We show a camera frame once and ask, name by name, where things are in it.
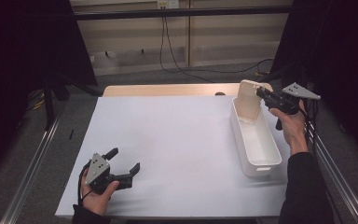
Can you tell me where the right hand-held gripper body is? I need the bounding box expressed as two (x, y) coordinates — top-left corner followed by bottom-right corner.
(260, 81), (322, 132)

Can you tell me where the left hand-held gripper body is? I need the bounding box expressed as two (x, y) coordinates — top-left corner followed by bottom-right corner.
(84, 152), (134, 196)

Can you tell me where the beige phone case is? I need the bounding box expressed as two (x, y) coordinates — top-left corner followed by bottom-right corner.
(236, 79), (267, 124)

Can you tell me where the white plastic storage box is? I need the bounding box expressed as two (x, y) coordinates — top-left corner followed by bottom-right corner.
(229, 96), (282, 178)

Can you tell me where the person's left hand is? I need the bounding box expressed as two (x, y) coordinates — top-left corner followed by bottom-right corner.
(80, 167), (121, 217)

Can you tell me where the person's right hand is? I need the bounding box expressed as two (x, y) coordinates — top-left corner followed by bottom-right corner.
(268, 99), (310, 157)

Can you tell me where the white table cover sheet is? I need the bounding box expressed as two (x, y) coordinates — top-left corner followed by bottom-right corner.
(55, 94), (293, 219)

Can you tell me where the black stand pole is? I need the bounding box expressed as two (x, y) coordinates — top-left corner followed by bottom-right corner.
(41, 76), (56, 131)

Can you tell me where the black curtain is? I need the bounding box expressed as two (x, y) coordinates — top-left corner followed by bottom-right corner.
(0, 0), (99, 181)
(270, 0), (358, 164)

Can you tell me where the light wooden table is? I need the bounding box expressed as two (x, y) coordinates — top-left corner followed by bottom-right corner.
(102, 82), (275, 97)

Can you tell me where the black horizontal metal bar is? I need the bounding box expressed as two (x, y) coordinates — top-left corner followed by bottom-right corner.
(74, 5), (293, 21)

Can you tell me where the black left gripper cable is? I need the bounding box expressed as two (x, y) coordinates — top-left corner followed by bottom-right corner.
(77, 160), (94, 208)

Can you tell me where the metal floor rail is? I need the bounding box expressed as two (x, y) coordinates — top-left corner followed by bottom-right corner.
(0, 104), (67, 224)
(283, 91), (358, 224)

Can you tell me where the yellow cable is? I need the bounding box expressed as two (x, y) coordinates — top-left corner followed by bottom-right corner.
(27, 89), (47, 112)

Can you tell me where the black hanging cable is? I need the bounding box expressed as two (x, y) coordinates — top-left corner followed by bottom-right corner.
(163, 16), (275, 75)
(158, 16), (214, 84)

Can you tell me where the white wall socket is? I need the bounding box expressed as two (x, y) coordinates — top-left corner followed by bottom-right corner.
(157, 0), (180, 10)

